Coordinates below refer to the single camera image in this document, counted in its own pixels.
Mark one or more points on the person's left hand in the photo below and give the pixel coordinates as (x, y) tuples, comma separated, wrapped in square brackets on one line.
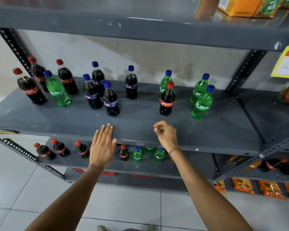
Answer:
[(101, 149)]

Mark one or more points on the person's right hand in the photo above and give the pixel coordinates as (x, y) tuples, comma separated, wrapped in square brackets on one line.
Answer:
[(168, 137)]

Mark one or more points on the person's left thumb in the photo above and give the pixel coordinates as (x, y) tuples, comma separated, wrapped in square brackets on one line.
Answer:
[(114, 144)]

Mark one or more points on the person's left middle finger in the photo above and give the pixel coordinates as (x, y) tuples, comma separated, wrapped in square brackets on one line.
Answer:
[(106, 132)]

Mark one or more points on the person's left little finger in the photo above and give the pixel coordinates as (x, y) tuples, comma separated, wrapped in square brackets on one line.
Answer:
[(95, 137)]

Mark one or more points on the person's right fingers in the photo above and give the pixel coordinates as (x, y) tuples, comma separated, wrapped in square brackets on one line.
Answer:
[(160, 127)]

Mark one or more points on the person's left forearm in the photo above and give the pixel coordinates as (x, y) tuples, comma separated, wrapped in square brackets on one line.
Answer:
[(69, 199)]

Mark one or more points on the person's right forearm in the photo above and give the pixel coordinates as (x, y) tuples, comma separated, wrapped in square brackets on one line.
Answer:
[(202, 194)]

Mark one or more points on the red cap cola bottle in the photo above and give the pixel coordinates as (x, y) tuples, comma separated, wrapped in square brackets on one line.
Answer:
[(60, 148), (82, 150), (30, 90), (67, 79), (285, 167), (45, 152), (123, 153), (167, 101), (38, 72)]

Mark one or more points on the grey metal shelf rack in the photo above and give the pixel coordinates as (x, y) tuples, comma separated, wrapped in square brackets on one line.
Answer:
[(267, 113), (139, 127)]

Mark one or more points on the green soda bottle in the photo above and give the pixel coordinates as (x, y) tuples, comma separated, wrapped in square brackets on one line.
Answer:
[(57, 91), (198, 90), (159, 155), (137, 155), (164, 82), (202, 104)]

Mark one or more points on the blue cap cola bottle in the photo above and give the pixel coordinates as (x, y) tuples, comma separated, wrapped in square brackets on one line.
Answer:
[(131, 85), (92, 93), (263, 165), (111, 101), (98, 76)]

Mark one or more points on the person's left shoe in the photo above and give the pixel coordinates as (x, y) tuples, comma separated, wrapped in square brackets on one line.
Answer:
[(101, 228)]

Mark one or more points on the person's shoe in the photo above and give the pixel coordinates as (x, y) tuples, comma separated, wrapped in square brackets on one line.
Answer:
[(150, 228), (101, 228)]

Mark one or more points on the paper shelf label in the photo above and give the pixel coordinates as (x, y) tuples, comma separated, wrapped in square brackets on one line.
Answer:
[(7, 135)]

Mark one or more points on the person's right shoe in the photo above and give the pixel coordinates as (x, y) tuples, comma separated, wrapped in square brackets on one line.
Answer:
[(150, 228)]

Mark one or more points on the orange soda bottle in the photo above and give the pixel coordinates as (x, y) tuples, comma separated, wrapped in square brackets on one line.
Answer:
[(253, 164)]

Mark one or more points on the amber bottle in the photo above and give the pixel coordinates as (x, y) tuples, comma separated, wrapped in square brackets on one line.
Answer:
[(206, 8)]

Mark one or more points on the red green snack packet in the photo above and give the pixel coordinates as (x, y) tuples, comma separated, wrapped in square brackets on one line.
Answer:
[(288, 94)]

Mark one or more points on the yellow price sign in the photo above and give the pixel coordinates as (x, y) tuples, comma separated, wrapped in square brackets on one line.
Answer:
[(287, 61)]

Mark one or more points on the orange carton box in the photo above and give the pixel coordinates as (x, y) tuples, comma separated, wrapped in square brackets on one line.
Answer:
[(239, 5)]

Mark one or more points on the green label snack pack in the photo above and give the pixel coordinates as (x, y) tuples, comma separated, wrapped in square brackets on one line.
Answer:
[(269, 7)]

